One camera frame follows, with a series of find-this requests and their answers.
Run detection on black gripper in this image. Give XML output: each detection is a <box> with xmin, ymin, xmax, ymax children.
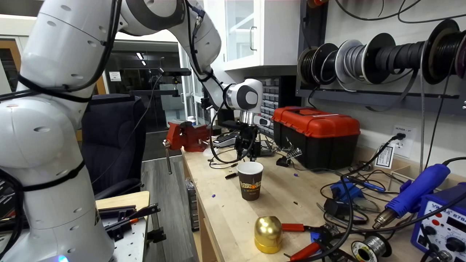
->
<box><xmin>234</xmin><ymin>120</ymin><xmax>260</xmax><ymax>161</ymax></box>

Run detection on brown white paper cup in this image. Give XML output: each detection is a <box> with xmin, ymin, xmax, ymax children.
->
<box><xmin>235</xmin><ymin>160</ymin><xmax>266</xmax><ymax>202</ymax></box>

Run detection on black helping hand stand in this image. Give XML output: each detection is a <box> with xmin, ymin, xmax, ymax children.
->
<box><xmin>275</xmin><ymin>146</ymin><xmax>302</xmax><ymax>168</ymax></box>

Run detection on grey drawer organizer cabinet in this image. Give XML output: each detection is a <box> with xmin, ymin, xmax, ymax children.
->
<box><xmin>251</xmin><ymin>77</ymin><xmax>283</xmax><ymax>138</ymax></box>

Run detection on red bench vise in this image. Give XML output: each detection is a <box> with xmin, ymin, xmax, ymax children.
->
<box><xmin>161</xmin><ymin>119</ymin><xmax>211</xmax><ymax>154</ymax></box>

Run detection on red black toolbox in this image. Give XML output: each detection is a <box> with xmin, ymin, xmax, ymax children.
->
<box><xmin>270</xmin><ymin>104</ymin><xmax>362</xmax><ymax>171</ymax></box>

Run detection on gold bell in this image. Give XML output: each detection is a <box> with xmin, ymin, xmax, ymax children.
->
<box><xmin>251</xmin><ymin>213</ymin><xmax>283</xmax><ymax>256</ymax></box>

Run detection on blue plastic connector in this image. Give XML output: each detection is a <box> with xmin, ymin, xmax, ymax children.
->
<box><xmin>330</xmin><ymin>179</ymin><xmax>365</xmax><ymax>203</ymax></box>

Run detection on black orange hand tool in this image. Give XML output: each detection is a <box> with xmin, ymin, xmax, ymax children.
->
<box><xmin>98</xmin><ymin>202</ymin><xmax>161</xmax><ymax>241</ymax></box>

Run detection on dark office chair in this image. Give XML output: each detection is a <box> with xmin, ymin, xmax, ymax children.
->
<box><xmin>78</xmin><ymin>91</ymin><xmax>146</xmax><ymax>200</ymax></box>

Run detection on blue hot air gun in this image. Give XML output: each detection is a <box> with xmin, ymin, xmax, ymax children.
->
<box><xmin>371</xmin><ymin>163</ymin><xmax>452</xmax><ymax>229</ymax></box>

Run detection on blue soldering station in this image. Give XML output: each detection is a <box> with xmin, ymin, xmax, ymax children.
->
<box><xmin>409</xmin><ymin>181</ymin><xmax>466</xmax><ymax>262</ymax></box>

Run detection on red handled pliers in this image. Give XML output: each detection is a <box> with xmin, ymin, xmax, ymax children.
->
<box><xmin>279</xmin><ymin>221</ymin><xmax>326</xmax><ymax>262</ymax></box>

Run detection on black wire spool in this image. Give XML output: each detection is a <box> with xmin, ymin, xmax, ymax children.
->
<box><xmin>362</xmin><ymin>32</ymin><xmax>429</xmax><ymax>85</ymax></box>
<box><xmin>420</xmin><ymin>17</ymin><xmax>466</xmax><ymax>85</ymax></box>
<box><xmin>296</xmin><ymin>42</ymin><xmax>339</xmax><ymax>88</ymax></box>

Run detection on white wall cabinet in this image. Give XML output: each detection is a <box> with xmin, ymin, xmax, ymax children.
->
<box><xmin>202</xmin><ymin>0</ymin><xmax>302</xmax><ymax>72</ymax></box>

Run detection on white wire spool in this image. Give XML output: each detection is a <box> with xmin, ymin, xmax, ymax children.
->
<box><xmin>333</xmin><ymin>37</ymin><xmax>371</xmax><ymax>84</ymax></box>

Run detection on wire spools on rack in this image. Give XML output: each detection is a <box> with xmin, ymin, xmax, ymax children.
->
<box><xmin>295</xmin><ymin>0</ymin><xmax>466</xmax><ymax>116</ymax></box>

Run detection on black power cord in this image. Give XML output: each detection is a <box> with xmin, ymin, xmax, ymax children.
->
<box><xmin>310</xmin><ymin>130</ymin><xmax>407</xmax><ymax>262</ymax></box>

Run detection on white wall power outlet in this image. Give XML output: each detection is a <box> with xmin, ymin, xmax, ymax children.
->
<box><xmin>390</xmin><ymin>125</ymin><xmax>413</xmax><ymax>152</ymax></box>

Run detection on solder wire spool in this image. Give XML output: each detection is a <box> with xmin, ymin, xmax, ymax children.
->
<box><xmin>349</xmin><ymin>234</ymin><xmax>393</xmax><ymax>262</ymax></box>

